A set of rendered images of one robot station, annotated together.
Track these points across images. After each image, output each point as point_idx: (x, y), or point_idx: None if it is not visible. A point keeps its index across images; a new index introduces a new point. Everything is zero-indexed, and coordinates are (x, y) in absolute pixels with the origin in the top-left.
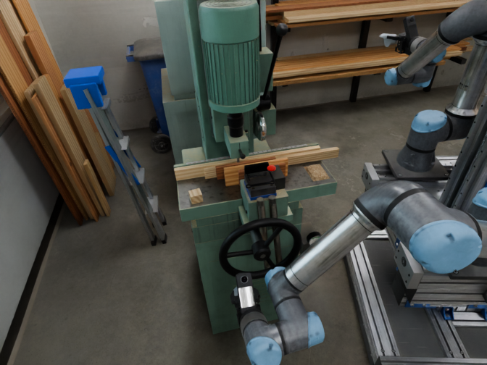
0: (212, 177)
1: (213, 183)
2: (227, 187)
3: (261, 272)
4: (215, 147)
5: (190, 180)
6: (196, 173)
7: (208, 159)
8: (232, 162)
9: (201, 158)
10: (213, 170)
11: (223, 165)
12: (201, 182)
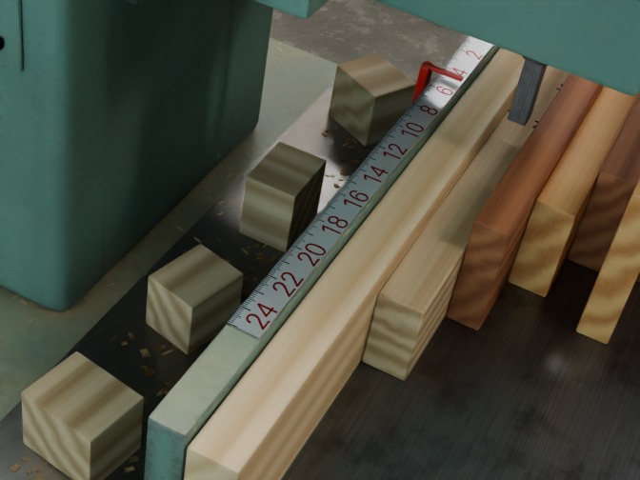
0: (433, 330)
1: (508, 377)
2: (629, 350)
3: None
4: (116, 93)
5: (327, 472)
6: (335, 375)
7: (342, 198)
8: (480, 142)
9: None
10: (454, 270)
11: (512, 187)
12: (423, 422)
